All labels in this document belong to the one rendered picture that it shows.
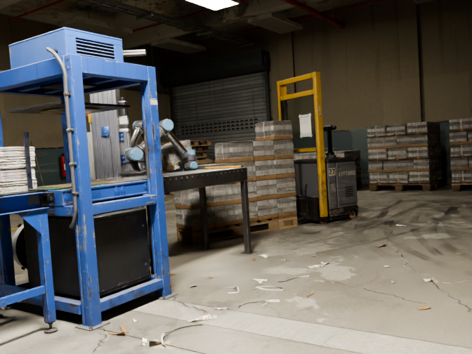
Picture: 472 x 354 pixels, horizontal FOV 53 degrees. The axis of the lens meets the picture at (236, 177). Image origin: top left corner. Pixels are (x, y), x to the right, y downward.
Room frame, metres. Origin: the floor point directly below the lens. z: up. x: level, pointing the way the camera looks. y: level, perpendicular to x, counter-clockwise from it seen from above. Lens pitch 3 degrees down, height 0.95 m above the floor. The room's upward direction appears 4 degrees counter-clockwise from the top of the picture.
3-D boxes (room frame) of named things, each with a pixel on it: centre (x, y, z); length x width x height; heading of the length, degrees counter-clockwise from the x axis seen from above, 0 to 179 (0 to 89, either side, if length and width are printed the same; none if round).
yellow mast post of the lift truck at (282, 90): (6.37, -0.68, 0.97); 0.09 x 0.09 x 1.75; 33
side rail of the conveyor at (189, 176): (3.91, 0.29, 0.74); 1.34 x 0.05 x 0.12; 146
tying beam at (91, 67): (3.21, 1.07, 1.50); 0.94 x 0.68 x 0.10; 56
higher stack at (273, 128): (5.86, -0.49, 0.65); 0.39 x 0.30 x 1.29; 33
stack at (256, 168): (5.46, 0.12, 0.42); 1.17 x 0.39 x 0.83; 123
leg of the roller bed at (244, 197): (4.44, -0.07, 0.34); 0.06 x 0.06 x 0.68; 56
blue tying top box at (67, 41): (3.21, 1.07, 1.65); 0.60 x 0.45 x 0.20; 56
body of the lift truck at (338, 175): (6.30, -1.17, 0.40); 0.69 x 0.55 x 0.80; 33
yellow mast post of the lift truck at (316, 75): (5.82, -1.04, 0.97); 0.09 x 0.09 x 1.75; 33
